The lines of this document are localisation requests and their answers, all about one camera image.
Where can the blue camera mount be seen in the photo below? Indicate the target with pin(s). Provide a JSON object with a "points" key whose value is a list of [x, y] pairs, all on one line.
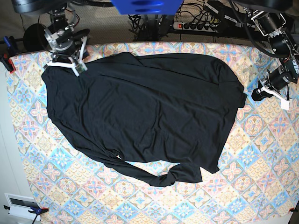
{"points": [[167, 7]]}

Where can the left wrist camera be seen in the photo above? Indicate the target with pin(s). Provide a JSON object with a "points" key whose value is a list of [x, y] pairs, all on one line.
{"points": [[285, 104]]}

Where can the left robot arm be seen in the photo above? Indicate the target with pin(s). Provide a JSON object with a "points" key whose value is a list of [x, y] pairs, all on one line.
{"points": [[285, 49]]}

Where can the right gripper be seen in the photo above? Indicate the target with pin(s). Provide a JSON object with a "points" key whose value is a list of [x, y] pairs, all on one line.
{"points": [[66, 44]]}

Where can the orange clamp lower right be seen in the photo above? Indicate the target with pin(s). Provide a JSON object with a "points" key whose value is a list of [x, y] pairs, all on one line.
{"points": [[293, 210]]}

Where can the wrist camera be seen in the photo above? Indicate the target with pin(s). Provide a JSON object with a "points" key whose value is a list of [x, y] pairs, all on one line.
{"points": [[79, 68], [285, 104]]}

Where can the blue orange clamp lower left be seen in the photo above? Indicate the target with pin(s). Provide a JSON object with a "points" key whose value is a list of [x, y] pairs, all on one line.
{"points": [[37, 211]]}

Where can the orange black clamp left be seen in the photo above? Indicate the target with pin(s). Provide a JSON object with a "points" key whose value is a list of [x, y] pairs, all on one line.
{"points": [[7, 62]]}

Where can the black t-shirt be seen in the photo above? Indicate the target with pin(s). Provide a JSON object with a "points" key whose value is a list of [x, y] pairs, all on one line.
{"points": [[157, 118]]}

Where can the blue clamp upper left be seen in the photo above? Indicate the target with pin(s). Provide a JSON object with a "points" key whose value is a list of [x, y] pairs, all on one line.
{"points": [[8, 41]]}

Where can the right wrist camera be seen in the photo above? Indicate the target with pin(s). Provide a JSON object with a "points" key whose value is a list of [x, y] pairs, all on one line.
{"points": [[79, 68]]}

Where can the black round speaker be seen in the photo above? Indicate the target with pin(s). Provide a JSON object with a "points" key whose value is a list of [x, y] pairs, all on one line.
{"points": [[34, 39]]}

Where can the patterned tablecloth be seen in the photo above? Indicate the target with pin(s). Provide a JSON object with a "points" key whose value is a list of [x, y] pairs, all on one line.
{"points": [[258, 178]]}

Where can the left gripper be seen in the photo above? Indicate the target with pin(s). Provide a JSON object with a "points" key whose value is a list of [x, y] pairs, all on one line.
{"points": [[277, 80]]}

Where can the white power strip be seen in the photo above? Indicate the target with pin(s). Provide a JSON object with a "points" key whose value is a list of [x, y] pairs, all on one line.
{"points": [[204, 27]]}

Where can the white floor vent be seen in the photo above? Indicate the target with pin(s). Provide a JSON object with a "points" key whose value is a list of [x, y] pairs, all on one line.
{"points": [[20, 206]]}

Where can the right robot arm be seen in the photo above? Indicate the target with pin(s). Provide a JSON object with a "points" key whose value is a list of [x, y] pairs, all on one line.
{"points": [[63, 18]]}

